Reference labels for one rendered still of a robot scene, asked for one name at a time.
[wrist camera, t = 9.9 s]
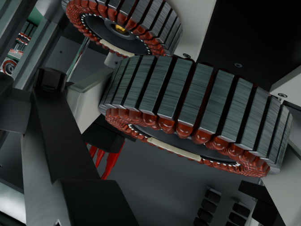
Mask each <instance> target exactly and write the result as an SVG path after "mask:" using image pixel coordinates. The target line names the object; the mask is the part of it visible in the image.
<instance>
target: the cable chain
mask: <svg viewBox="0 0 301 226"><path fill-rule="evenodd" d="M206 188H208V189H209V190H207V191H206V193H205V197H206V198H207V199H209V200H211V201H213V202H215V203H217V204H218V203H219V201H220V199H221V196H220V195H221V192H219V191H217V190H216V189H213V188H211V187H209V186H207V187H206ZM218 194H219V195H218ZM232 200H233V201H235V202H237V203H234V205H233V208H232V209H233V210H234V211H235V212H236V213H238V214H240V215H242V216H244V217H248V216H249V214H250V210H249V209H247V208H250V206H248V205H246V204H245V203H243V202H241V201H239V200H236V199H234V198H233V199H232ZM201 206H202V207H203V208H204V209H206V210H208V211H206V210H204V209H202V208H199V210H198V213H197V215H198V217H199V218H198V217H196V218H195V220H194V222H193V224H194V226H209V225H208V224H207V222H208V223H211V221H212V218H213V215H212V214H211V213H210V212H212V213H215V211H216V209H217V206H216V205H215V204H214V203H212V202H210V201H208V200H206V199H203V201H202V203H201ZM246 207H247V208H246ZM209 211H210V212H209ZM238 214H235V213H233V212H231V213H230V215H229V220H231V221H232V222H233V223H234V224H233V223H231V222H229V221H227V223H226V225H225V226H237V225H239V226H244V225H245V223H246V220H245V219H244V218H243V217H242V216H240V215H238ZM235 224H237V225H235Z"/></svg>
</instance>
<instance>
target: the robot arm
mask: <svg viewBox="0 0 301 226"><path fill-rule="evenodd" d="M113 71H114V69H113V68H111V67H107V68H105V69H103V70H101V71H99V72H97V73H95V74H93V75H91V76H89V77H87V78H85V79H83V80H81V81H79V82H77V83H73V82H66V79H67V74H66V73H64V72H62V71H60V70H57V69H54V68H50V67H43V66H40V67H37V69H36V73H35V78H34V83H33V87H32V91H25V90H21V89H17V88H14V87H13V81H14V79H13V78H12V77H11V76H9V75H7V74H4V73H3V72H0V137H1V136H2V134H3V131H4V130H5V131H10V132H15V133H20V134H21V156H22V170H23V184H24V198H25V212H26V226H139V224H138V222H137V220H136V218H135V216H134V214H133V212H132V210H131V208H130V206H129V204H128V202H127V200H126V198H125V196H124V194H123V192H122V190H121V188H120V187H119V185H118V183H117V182H116V181H115V180H103V179H101V178H100V175H99V173H98V171H97V169H96V167H95V164H94V162H93V160H92V157H91V155H90V153H89V150H88V148H87V146H86V143H85V141H84V139H83V136H82V133H83V132H84V131H85V130H86V129H87V128H88V127H89V126H90V125H91V124H92V123H93V121H94V120H95V119H96V118H97V117H98V116H99V115H100V114H101V112H100V110H99V104H100V102H101V99H102V97H103V95H104V93H105V90H106V88H107V86H108V83H109V81H110V79H111V76H112V74H113ZM261 179H262V181H263V183H264V185H265V187H266V189H267V190H268V192H269V194H270V196H271V198H272V200H273V202H274V204H275V206H276V208H277V209H278V211H279V213H280V215H281V217H282V219H283V221H284V223H285V225H286V226H301V150H300V149H299V148H298V147H297V146H296V145H295V144H294V143H293V142H292V141H291V140H290V139H289V140H288V144H287V148H286V151H285V155H284V159H283V163H282V166H281V170H280V172H279V173H278V174H273V175H271V174H267V175H266V177H263V178H261Z"/></svg>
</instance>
